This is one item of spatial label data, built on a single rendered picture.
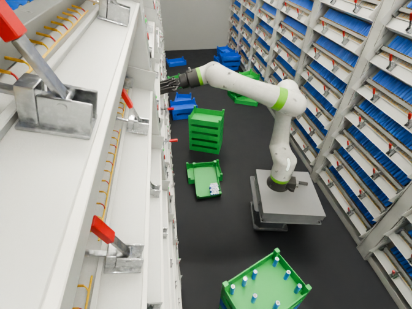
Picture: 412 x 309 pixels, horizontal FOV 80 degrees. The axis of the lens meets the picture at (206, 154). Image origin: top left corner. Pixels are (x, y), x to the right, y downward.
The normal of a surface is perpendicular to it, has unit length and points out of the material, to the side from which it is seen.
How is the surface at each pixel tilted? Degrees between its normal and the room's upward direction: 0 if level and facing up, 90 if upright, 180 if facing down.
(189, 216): 0
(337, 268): 0
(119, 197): 18
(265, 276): 0
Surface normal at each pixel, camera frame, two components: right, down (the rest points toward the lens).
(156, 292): 0.31, -0.74
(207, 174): 0.07, -0.46
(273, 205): 0.04, -0.76
